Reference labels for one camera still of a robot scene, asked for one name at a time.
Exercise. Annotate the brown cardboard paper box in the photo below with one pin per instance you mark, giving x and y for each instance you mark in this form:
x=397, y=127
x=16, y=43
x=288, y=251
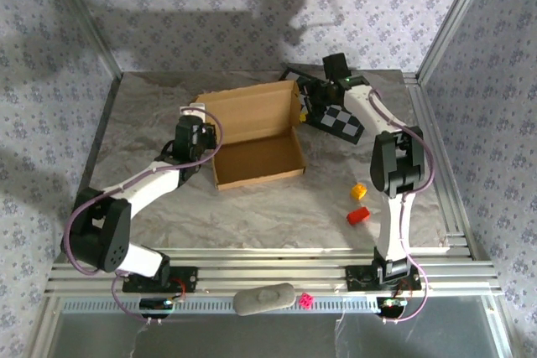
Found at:
x=251, y=157

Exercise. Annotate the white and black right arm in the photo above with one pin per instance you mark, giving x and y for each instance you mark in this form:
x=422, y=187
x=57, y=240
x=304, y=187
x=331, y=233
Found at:
x=394, y=165

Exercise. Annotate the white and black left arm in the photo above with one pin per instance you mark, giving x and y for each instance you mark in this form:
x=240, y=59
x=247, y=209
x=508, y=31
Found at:
x=147, y=184

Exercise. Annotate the black and white checkerboard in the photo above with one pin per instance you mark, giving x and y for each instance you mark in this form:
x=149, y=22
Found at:
x=340, y=121

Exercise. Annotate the yellow toy brick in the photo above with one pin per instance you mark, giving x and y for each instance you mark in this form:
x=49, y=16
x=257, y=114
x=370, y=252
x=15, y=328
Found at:
x=358, y=191

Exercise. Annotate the red toy brick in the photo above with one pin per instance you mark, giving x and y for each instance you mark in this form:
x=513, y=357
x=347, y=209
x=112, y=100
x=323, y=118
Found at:
x=358, y=215

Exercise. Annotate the grey oval stone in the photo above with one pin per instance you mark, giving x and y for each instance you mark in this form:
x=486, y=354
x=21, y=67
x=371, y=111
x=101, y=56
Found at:
x=264, y=298

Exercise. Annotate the pink toy brick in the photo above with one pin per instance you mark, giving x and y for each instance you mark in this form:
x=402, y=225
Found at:
x=306, y=300

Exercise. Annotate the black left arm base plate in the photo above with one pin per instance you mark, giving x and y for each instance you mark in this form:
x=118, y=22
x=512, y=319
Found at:
x=184, y=276

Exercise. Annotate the aluminium side rail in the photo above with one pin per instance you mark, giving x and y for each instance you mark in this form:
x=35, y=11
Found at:
x=444, y=165

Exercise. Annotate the aluminium mounting rail bed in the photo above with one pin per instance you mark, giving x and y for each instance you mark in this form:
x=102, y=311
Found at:
x=268, y=266

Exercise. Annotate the aluminium frame post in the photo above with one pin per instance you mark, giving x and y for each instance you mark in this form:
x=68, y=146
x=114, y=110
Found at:
x=84, y=18
x=457, y=14

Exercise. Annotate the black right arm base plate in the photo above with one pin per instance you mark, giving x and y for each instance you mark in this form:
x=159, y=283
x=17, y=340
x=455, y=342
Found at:
x=356, y=278

